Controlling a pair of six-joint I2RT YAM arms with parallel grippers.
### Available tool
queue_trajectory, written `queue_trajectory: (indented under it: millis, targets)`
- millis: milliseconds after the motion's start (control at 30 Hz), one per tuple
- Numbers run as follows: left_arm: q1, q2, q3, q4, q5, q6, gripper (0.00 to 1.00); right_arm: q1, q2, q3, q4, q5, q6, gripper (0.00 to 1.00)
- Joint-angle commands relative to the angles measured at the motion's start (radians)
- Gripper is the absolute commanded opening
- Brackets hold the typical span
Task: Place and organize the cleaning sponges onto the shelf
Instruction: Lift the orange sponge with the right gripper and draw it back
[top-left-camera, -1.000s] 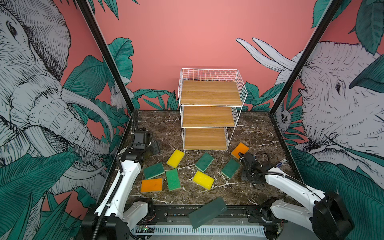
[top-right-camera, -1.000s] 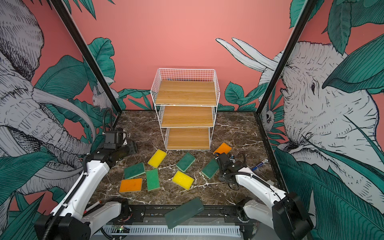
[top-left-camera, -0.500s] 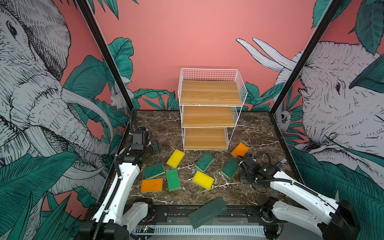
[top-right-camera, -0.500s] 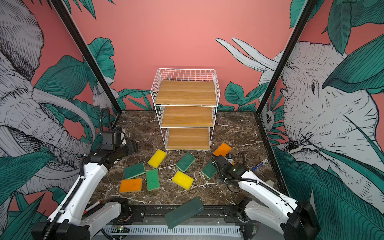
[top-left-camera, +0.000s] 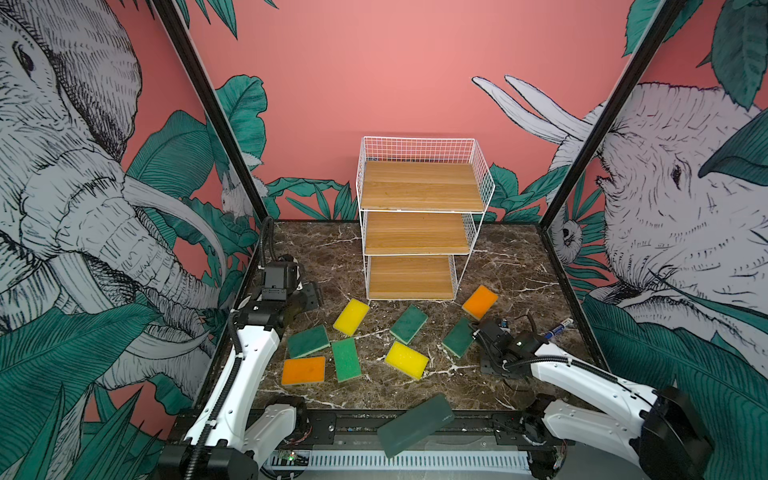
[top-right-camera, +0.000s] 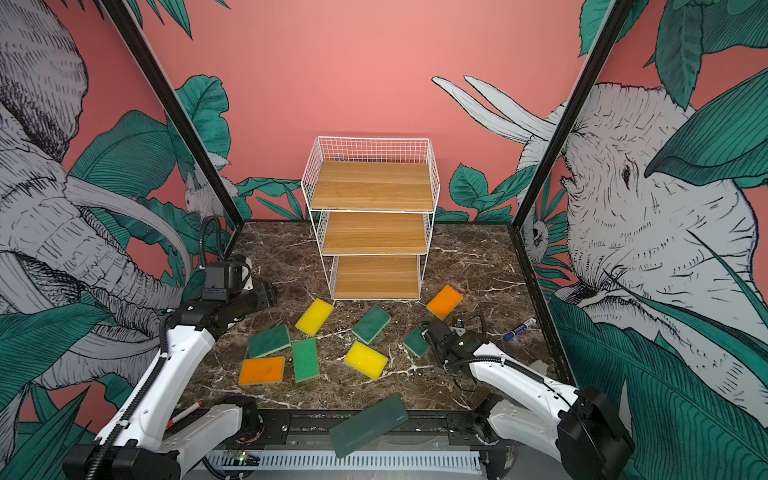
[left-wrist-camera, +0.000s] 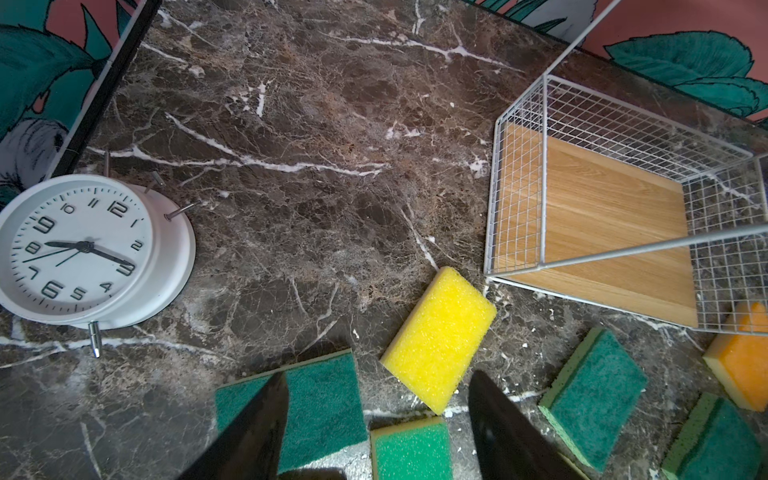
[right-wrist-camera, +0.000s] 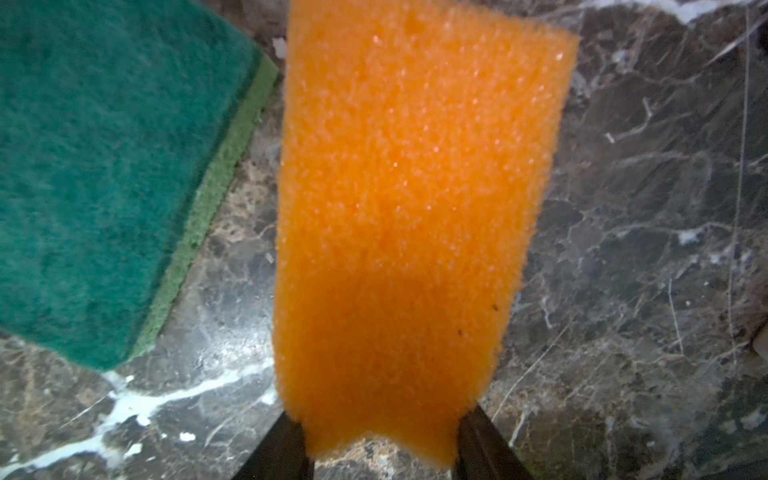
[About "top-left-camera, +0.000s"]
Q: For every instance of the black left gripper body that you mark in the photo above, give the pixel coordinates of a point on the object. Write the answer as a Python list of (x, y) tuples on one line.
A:
[(306, 297)]

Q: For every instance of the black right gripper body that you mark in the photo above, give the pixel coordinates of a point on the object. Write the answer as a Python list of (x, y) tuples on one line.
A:
[(490, 365)]

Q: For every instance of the bright green sponge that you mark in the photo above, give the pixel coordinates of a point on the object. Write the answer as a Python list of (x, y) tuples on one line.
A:
[(347, 364)]

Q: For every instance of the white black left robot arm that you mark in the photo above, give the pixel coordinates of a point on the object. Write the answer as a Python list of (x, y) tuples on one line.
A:
[(221, 443)]

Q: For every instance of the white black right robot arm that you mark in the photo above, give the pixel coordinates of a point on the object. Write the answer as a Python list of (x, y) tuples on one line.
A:
[(658, 430)]

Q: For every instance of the orange sponge near shelf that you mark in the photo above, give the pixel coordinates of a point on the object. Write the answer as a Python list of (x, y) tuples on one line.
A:
[(480, 302)]

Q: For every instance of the yellow sponge near shelf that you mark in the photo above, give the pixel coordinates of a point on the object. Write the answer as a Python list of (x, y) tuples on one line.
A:
[(351, 317)]

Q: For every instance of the dark green sponge left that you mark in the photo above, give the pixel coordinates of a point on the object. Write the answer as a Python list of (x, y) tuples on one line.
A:
[(307, 342)]

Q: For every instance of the dark green sponge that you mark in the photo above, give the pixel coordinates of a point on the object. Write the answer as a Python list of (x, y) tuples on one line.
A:
[(307, 342), (409, 324), (460, 338)]

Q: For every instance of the dark green sponge right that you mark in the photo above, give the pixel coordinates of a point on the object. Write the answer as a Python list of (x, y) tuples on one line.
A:
[(460, 338)]

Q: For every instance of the blue marker pen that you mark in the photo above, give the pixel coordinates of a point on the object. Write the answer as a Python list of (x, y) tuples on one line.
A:
[(559, 329)]

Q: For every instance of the orange sponge left front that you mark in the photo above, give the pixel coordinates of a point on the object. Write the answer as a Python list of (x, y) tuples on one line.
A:
[(303, 371)]

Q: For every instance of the large dark green foam block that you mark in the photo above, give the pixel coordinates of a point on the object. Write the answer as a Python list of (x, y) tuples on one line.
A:
[(415, 425)]

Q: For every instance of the yellow sponge front centre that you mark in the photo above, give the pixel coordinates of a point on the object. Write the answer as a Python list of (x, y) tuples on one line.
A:
[(407, 360)]

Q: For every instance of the dark green sponge centre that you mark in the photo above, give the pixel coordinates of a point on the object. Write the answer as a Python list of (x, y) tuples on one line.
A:
[(409, 324)]

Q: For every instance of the white wire three-tier shelf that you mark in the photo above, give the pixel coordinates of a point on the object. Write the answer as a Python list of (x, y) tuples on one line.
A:
[(421, 204)]

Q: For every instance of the white ribbed front rail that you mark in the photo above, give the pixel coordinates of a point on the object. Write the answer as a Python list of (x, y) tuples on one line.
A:
[(515, 462)]

